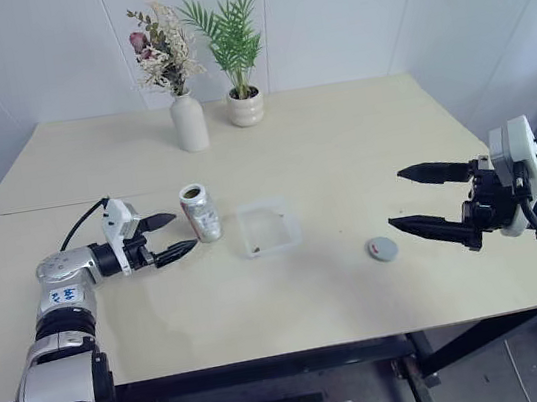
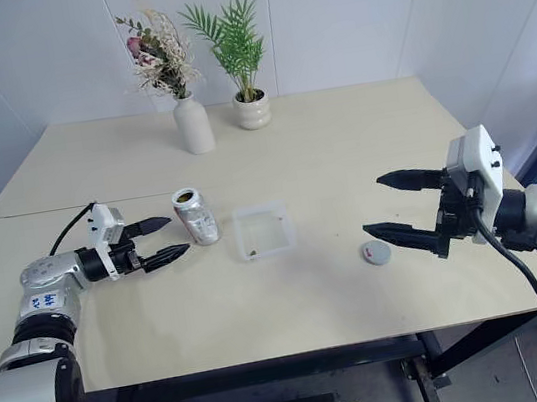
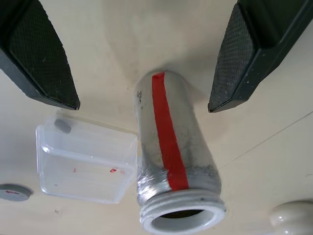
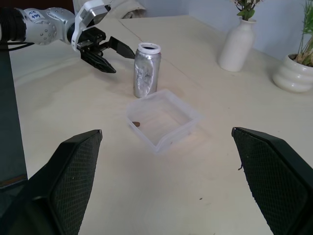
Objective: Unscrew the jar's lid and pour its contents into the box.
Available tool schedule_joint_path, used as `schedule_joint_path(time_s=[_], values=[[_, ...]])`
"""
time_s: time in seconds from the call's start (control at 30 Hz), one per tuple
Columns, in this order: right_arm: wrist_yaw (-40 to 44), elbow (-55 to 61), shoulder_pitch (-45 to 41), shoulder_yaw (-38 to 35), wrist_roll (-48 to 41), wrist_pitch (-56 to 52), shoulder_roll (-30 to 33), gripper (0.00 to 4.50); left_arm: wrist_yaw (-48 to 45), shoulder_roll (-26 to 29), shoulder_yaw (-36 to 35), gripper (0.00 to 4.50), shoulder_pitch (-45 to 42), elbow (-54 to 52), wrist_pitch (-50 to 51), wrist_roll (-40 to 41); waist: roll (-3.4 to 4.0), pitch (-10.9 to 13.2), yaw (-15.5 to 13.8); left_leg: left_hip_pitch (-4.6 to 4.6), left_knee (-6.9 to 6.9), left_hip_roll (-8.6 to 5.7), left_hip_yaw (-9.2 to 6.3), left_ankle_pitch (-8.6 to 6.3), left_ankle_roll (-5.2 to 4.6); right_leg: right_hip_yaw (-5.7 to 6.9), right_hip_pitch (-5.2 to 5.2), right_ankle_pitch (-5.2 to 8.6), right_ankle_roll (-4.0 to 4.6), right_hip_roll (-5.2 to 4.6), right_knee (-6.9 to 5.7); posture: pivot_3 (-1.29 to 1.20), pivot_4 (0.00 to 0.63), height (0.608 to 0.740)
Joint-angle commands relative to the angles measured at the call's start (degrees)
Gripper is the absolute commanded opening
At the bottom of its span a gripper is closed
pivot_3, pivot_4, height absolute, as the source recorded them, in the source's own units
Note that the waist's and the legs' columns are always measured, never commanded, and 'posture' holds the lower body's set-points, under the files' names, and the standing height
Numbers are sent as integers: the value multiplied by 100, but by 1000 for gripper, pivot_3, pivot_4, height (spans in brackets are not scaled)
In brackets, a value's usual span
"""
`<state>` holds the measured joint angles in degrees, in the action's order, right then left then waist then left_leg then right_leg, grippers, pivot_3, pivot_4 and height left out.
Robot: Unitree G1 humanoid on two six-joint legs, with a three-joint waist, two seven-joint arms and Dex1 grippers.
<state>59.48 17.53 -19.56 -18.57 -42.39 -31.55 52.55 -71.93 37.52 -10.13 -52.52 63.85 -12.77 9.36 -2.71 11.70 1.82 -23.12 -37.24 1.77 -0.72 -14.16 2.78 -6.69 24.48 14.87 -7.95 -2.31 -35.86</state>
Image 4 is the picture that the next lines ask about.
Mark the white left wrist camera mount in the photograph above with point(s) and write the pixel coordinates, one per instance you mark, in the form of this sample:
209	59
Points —
85	12

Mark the small brown nut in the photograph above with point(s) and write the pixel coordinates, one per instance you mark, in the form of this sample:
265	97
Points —
137	124

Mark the clear plastic box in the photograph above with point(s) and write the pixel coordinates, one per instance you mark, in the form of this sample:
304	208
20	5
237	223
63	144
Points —
168	117

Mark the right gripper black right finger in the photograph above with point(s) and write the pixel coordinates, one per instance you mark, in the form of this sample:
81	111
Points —
276	176

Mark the beige fabric bag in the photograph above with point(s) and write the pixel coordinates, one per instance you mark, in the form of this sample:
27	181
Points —
127	8

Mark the small white flower sprig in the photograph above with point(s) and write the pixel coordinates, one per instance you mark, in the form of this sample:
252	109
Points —
247	8

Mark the white bottle vase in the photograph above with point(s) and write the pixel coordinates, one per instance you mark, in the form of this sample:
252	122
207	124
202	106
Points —
236	49

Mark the green potted plant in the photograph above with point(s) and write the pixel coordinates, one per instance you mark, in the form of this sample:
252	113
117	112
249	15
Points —
305	36

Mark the silver foil jar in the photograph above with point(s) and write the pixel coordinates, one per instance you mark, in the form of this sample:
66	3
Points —
146	73

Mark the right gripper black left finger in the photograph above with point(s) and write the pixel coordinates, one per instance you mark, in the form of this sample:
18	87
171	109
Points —
56	186

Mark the white ribbed plant pot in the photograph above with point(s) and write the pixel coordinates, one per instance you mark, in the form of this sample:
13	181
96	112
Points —
291	78

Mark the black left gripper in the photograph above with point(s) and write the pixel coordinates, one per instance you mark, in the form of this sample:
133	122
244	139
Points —
94	39

